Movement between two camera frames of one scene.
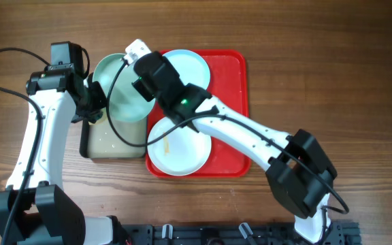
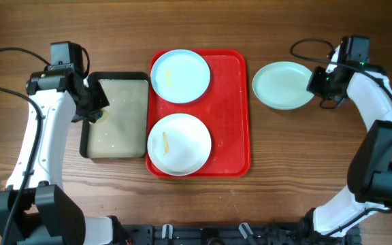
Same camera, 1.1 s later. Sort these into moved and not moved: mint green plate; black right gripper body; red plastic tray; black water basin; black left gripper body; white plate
Moved: black right gripper body; mint green plate
Not moved: red plastic tray; black left gripper body; white plate; black water basin
